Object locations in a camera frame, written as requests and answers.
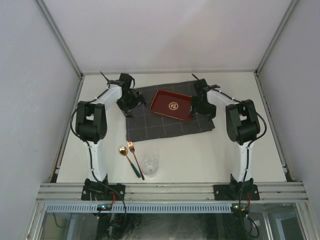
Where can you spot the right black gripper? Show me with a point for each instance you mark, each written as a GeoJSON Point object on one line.
{"type": "Point", "coordinates": [210, 112]}

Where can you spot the aluminium front rail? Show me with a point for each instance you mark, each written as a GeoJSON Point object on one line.
{"type": "Point", "coordinates": [269, 192]}

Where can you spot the grey checked cloth napkin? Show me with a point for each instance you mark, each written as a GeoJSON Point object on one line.
{"type": "Point", "coordinates": [146, 125]}

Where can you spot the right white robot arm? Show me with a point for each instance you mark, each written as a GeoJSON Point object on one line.
{"type": "Point", "coordinates": [242, 127]}

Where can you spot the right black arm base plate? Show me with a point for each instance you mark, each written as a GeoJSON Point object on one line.
{"type": "Point", "coordinates": [223, 192]}

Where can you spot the gold spoon green handle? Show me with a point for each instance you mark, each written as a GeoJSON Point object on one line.
{"type": "Point", "coordinates": [124, 152]}

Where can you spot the rose gold fork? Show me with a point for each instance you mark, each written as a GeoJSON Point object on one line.
{"type": "Point", "coordinates": [132, 150]}

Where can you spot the aluminium frame post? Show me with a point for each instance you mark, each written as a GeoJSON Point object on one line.
{"type": "Point", "coordinates": [47, 16]}
{"type": "Point", "coordinates": [282, 25]}

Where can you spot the left aluminium frame post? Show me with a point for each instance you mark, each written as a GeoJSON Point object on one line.
{"type": "Point", "coordinates": [47, 16]}

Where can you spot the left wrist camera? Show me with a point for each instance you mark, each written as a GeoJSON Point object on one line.
{"type": "Point", "coordinates": [128, 81]}

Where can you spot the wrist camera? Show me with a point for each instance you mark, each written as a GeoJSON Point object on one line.
{"type": "Point", "coordinates": [201, 86]}
{"type": "Point", "coordinates": [128, 81]}

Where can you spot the red rectangular tray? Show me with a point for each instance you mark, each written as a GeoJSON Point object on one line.
{"type": "Point", "coordinates": [173, 105]}

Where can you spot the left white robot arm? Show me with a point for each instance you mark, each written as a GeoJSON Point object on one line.
{"type": "Point", "coordinates": [91, 123]}

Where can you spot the grey slotted cable duct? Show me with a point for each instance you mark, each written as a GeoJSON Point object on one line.
{"type": "Point", "coordinates": [140, 208]}

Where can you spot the right aluminium frame post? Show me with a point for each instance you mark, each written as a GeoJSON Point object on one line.
{"type": "Point", "coordinates": [282, 25]}

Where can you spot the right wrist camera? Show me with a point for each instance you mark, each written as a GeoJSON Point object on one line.
{"type": "Point", "coordinates": [201, 86]}

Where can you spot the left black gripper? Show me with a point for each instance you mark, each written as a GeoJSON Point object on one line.
{"type": "Point", "coordinates": [137, 101]}

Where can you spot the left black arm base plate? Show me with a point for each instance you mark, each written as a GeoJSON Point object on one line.
{"type": "Point", "coordinates": [97, 192]}

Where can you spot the clear glass cup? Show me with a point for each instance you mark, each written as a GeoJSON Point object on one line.
{"type": "Point", "coordinates": [149, 166]}

